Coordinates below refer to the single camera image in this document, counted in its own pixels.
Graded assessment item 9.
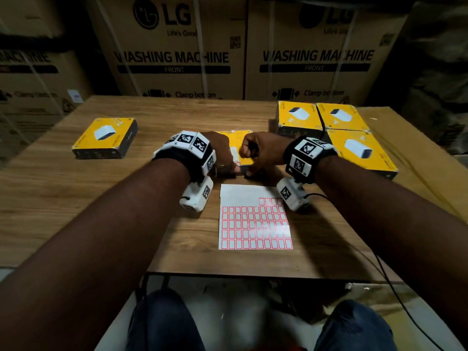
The sheet of red-bordered labels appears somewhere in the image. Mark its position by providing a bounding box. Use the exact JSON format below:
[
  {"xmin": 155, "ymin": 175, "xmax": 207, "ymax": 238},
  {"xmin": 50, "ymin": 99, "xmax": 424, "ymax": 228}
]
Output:
[{"xmin": 218, "ymin": 183, "xmax": 294, "ymax": 251}]

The person's left forearm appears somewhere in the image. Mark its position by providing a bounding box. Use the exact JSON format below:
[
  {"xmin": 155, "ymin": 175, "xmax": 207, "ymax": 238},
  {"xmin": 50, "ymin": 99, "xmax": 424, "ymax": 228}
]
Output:
[{"xmin": 0, "ymin": 158, "xmax": 191, "ymax": 351}]

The person's right hand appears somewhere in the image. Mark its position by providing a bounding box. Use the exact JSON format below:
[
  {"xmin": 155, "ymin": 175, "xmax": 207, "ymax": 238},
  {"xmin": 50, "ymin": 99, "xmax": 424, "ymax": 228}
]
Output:
[{"xmin": 238, "ymin": 131, "xmax": 293, "ymax": 178}]

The black camera cable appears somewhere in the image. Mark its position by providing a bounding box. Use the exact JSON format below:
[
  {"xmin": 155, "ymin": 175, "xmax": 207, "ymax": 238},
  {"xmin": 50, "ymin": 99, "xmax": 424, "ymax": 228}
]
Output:
[{"xmin": 305, "ymin": 193, "xmax": 445, "ymax": 351}]

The person's right leg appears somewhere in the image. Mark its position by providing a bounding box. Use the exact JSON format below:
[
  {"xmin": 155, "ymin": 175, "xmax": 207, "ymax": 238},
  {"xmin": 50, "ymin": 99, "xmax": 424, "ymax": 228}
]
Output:
[{"xmin": 314, "ymin": 299, "xmax": 397, "ymax": 351}]

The person's left hand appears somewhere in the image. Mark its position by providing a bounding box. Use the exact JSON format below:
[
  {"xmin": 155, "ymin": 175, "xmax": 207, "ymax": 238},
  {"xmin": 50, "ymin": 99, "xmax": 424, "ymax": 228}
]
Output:
[{"xmin": 203, "ymin": 131, "xmax": 242, "ymax": 174}]

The person's left leg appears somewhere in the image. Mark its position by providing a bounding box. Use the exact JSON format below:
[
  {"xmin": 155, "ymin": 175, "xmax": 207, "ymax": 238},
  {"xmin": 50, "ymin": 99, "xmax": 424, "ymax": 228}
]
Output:
[{"xmin": 126, "ymin": 288, "xmax": 205, "ymax": 351}]

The person's leg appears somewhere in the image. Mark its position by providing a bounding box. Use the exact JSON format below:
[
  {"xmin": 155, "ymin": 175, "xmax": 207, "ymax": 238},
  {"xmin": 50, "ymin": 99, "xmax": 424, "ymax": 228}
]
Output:
[
  {"xmin": 314, "ymin": 299, "xmax": 397, "ymax": 351},
  {"xmin": 126, "ymin": 288, "xmax": 205, "ymax": 351}
]

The group of yellow boxes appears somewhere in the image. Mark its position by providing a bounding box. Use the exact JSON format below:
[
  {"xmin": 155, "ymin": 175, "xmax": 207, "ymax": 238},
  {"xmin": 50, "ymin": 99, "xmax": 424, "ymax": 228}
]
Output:
[{"xmin": 72, "ymin": 117, "xmax": 139, "ymax": 160}]

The flat brown cardboard sheet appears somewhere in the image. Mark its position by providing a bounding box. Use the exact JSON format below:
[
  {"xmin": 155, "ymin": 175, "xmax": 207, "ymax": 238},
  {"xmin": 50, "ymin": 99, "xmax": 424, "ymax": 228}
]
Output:
[{"xmin": 358, "ymin": 106, "xmax": 468, "ymax": 223}]

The black metal table frame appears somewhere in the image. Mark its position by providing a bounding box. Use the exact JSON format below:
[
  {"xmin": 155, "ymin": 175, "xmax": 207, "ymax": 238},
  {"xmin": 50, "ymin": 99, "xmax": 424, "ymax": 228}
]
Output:
[{"xmin": 135, "ymin": 272, "xmax": 173, "ymax": 300}]

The black wristband with marker tags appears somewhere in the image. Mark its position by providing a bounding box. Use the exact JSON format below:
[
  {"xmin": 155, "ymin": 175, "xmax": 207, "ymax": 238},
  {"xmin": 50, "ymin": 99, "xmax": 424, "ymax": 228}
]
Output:
[
  {"xmin": 283, "ymin": 136, "xmax": 339, "ymax": 185},
  {"xmin": 152, "ymin": 130, "xmax": 217, "ymax": 184}
]

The person's right forearm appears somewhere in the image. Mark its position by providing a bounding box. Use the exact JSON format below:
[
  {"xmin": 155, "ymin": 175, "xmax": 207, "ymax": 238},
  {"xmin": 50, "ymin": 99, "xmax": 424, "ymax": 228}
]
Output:
[{"xmin": 314, "ymin": 156, "xmax": 468, "ymax": 351}]

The plastic wrapped flat carton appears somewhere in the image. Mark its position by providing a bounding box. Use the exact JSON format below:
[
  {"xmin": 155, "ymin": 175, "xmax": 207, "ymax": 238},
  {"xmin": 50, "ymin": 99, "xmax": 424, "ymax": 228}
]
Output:
[{"xmin": 345, "ymin": 283, "xmax": 421, "ymax": 315}]

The black stretch wrap band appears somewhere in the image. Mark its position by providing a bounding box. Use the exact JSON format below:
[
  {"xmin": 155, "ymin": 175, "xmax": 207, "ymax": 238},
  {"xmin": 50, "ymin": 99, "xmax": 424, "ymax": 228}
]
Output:
[
  {"xmin": 0, "ymin": 34, "xmax": 92, "ymax": 52},
  {"xmin": 241, "ymin": 0, "xmax": 416, "ymax": 13}
]

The stack of large printed cartons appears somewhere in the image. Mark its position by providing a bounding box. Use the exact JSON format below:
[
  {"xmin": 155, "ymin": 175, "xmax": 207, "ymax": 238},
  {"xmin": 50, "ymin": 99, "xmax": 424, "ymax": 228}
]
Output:
[{"xmin": 0, "ymin": 0, "xmax": 416, "ymax": 161}]

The plastic wrapped cardboard stack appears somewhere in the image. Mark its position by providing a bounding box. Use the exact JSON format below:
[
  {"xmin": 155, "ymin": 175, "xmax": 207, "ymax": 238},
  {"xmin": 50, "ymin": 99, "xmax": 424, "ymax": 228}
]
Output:
[{"xmin": 365, "ymin": 0, "xmax": 468, "ymax": 156}]

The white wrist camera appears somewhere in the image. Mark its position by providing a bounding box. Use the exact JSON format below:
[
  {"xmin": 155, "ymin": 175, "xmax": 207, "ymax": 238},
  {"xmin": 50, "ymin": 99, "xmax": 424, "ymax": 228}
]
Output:
[
  {"xmin": 179, "ymin": 175, "xmax": 215, "ymax": 213},
  {"xmin": 276, "ymin": 177, "xmax": 312, "ymax": 213}
]

